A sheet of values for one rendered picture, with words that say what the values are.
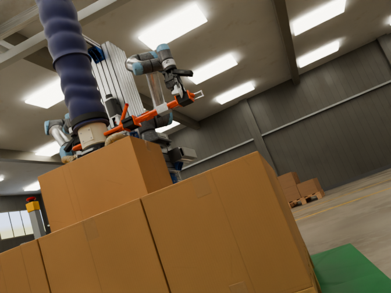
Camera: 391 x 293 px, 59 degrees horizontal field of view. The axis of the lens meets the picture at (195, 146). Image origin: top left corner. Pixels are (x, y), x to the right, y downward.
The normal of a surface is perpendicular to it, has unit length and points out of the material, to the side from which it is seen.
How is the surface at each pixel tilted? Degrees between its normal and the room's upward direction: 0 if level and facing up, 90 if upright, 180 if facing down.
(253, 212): 90
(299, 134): 90
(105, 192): 90
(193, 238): 90
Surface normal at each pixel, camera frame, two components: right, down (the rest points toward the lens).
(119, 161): -0.29, -0.11
